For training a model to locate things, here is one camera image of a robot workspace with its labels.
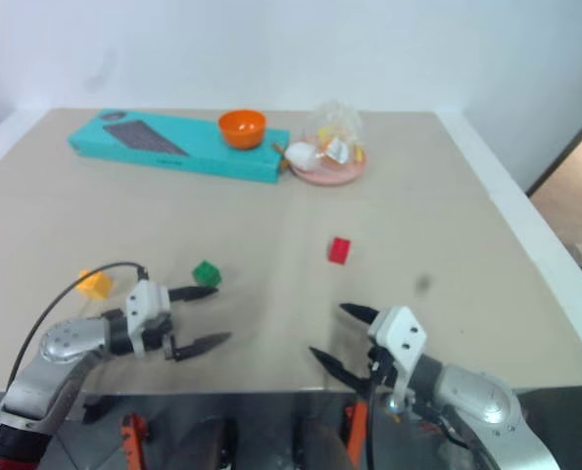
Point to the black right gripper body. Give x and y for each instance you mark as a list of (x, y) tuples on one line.
[(383, 369)]

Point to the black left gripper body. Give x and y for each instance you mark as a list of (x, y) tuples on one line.
[(156, 338)]

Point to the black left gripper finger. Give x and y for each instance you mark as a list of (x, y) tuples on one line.
[(198, 345), (193, 292)]

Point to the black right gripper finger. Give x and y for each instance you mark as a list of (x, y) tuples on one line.
[(337, 371), (362, 312)]

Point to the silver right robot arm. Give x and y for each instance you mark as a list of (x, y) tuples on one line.
[(477, 391)]

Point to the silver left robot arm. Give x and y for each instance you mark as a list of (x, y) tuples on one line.
[(65, 340)]

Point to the green block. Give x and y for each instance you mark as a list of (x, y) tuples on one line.
[(206, 273)]

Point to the red block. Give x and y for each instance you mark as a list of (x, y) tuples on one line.
[(339, 251)]

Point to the orange clamp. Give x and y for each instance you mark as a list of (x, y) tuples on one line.
[(133, 438), (355, 436)]

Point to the yellow block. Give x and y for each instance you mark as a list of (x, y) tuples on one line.
[(95, 285)]

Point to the pink round plate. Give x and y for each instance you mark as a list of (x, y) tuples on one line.
[(330, 173)]

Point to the teal keyboard box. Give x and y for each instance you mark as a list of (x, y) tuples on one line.
[(173, 147)]

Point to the white crumpled wrapper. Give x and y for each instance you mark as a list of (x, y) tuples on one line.
[(302, 155)]

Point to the orange plastic bowl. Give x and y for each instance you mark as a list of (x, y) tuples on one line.
[(242, 129)]

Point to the clear plastic bag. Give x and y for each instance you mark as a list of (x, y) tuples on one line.
[(337, 125)]

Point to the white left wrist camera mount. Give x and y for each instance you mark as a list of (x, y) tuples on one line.
[(146, 298)]

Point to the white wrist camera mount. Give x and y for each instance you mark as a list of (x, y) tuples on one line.
[(146, 298), (401, 333)]

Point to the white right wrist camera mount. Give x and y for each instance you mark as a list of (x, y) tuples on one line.
[(401, 333)]

